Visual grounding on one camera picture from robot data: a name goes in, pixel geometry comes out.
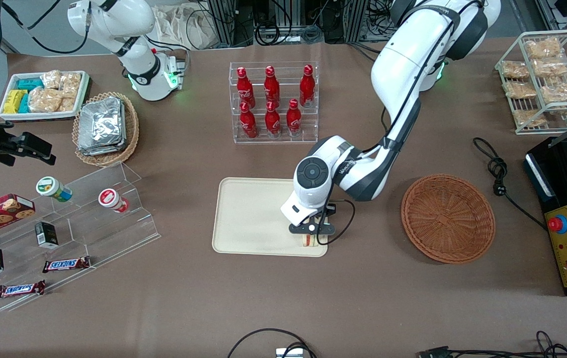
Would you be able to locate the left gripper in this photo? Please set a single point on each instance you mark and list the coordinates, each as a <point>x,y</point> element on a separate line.
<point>331,211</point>

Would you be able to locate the triangular sandwich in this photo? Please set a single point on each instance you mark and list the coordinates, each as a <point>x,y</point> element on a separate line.
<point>310,241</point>

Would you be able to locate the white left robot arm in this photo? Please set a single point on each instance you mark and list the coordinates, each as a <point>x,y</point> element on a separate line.
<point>397,69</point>

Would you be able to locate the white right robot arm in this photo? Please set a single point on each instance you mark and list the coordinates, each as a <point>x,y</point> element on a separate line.
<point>139,69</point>

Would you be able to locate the white rectangular snack tray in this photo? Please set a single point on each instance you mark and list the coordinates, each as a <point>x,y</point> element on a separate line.
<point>40,116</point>

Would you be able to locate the cream plastic tray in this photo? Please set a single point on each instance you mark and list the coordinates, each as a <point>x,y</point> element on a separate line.
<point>253,214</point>

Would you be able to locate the light wicker basket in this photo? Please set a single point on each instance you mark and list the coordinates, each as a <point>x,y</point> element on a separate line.
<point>132,130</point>

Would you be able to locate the brown wicker basket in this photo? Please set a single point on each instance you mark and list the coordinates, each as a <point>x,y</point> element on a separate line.
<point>447,219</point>

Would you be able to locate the green lid yoghurt cup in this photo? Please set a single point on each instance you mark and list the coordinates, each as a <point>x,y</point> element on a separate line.
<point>50,188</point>

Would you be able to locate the teal snack pack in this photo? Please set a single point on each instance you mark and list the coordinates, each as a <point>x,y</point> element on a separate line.
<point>30,84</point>
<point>24,103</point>

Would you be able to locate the clear bag of crackers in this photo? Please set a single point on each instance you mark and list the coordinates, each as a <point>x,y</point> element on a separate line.
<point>44,100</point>
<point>68,104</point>
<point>50,79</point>
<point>70,84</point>

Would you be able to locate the yellow snack pack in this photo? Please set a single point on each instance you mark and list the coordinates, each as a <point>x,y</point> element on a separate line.
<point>14,101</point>

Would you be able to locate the silver foil pack stack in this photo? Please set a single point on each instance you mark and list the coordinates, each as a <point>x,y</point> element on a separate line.
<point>102,124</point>

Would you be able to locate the red lid yoghurt cup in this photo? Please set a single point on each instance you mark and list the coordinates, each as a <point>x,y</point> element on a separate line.
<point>110,199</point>

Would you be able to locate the clear acrylic bottle rack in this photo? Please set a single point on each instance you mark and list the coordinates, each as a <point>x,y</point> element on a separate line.
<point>312,133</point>

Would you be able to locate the clear acrylic stepped shelf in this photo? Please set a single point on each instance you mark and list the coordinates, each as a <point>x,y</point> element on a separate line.
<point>114,238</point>

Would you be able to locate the snickers bar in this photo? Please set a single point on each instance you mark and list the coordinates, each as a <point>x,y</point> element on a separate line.
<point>19,289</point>
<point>64,264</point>

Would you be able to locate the small silver device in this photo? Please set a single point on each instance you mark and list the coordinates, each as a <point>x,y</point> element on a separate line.
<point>289,353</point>

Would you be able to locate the red cola bottle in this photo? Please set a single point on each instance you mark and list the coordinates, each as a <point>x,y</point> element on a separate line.
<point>307,87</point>
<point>272,87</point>
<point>273,121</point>
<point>244,88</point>
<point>293,119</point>
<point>248,123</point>

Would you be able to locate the beige cloth bag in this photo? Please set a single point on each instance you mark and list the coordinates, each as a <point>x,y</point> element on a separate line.
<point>184,25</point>

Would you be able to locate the wrapped bread pack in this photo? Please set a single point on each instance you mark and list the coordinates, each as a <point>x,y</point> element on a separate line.
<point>561,92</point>
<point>529,118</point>
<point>514,69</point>
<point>542,48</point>
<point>519,90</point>
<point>550,67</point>

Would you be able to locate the black machine housing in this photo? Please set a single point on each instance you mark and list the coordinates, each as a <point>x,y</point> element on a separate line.
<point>556,169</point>

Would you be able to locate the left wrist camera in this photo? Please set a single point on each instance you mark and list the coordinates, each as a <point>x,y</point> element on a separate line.
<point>311,228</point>

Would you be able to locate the aluminium profile frame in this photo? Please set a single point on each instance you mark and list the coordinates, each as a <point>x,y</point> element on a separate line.
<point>223,22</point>

